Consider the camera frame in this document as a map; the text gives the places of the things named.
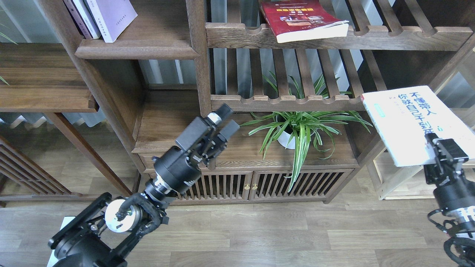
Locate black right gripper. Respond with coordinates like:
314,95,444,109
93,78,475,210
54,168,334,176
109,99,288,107
424,132,475,217

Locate white spine upright book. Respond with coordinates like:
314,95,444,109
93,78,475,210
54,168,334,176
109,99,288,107
71,0,101,39

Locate dark wooden bookshelf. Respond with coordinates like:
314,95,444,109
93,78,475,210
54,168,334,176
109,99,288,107
0,0,475,209

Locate light wooden shelf frame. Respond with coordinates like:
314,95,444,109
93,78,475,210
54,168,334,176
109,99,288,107
367,48,475,201

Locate white bar on floor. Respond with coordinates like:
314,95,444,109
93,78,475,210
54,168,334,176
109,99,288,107
46,216,76,267

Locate lavender white paperback book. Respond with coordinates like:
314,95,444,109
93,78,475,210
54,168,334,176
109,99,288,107
86,0,138,43

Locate dark slatted wooden rack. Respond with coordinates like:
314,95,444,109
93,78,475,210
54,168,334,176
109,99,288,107
0,137,89,208

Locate red cover book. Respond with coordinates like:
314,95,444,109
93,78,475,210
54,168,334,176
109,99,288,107
260,0,349,43

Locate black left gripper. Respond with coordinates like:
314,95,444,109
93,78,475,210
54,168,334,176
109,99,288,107
151,103,240,196

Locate white book blue characters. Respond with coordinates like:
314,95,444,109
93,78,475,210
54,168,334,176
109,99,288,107
361,86,475,167

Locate white plant pot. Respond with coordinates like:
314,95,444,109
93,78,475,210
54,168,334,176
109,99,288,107
278,123,296,150

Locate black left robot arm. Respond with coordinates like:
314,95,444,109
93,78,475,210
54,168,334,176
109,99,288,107
49,104,239,267

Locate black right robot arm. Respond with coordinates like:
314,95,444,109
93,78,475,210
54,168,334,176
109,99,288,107
424,132,475,267

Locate purple spine upright book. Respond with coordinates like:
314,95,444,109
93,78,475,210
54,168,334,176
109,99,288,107
63,0,92,39

